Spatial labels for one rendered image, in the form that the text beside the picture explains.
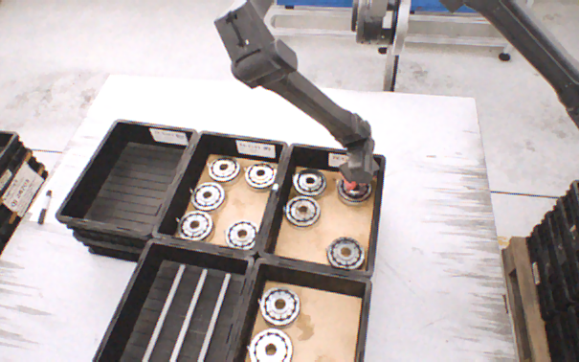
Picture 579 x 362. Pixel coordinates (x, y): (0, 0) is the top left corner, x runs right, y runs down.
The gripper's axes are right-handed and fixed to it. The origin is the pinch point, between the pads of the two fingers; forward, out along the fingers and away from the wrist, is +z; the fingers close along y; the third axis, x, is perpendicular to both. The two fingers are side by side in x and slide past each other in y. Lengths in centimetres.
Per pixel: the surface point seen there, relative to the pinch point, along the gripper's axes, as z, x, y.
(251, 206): 5.5, 11.0, -30.2
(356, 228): 4.2, -10.9, -6.0
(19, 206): 57, 91, -115
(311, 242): 4.8, -8.8, -19.8
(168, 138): 2, 46, -45
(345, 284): -1.9, -26.2, -19.7
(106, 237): 6, 21, -73
